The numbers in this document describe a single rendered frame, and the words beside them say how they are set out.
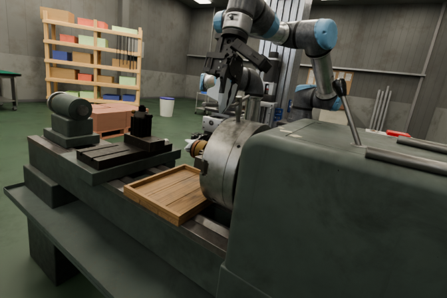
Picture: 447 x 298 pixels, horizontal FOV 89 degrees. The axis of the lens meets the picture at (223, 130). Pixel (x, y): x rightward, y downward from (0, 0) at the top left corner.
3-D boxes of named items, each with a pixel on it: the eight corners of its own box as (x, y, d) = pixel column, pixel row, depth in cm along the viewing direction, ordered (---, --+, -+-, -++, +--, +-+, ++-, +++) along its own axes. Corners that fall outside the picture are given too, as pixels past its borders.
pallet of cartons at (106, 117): (124, 122, 568) (124, 102, 557) (153, 131, 520) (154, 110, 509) (60, 129, 446) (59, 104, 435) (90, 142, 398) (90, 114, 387)
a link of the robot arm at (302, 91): (297, 105, 144) (301, 83, 141) (318, 108, 135) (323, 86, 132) (288, 105, 135) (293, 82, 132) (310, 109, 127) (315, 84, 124)
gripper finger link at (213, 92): (206, 110, 62) (214, 78, 62) (225, 114, 59) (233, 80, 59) (199, 108, 59) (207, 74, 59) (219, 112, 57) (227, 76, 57)
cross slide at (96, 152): (171, 150, 132) (172, 143, 131) (98, 171, 96) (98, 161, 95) (150, 143, 141) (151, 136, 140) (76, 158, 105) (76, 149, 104)
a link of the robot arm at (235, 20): (257, 26, 62) (245, 8, 55) (253, 42, 62) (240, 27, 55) (233, 26, 66) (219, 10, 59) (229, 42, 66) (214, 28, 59)
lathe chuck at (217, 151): (261, 182, 98) (269, 112, 86) (221, 229, 74) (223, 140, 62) (243, 175, 103) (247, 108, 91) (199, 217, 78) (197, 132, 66)
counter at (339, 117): (342, 126, 958) (348, 106, 938) (343, 138, 726) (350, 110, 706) (321, 123, 993) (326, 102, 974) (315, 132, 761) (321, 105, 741)
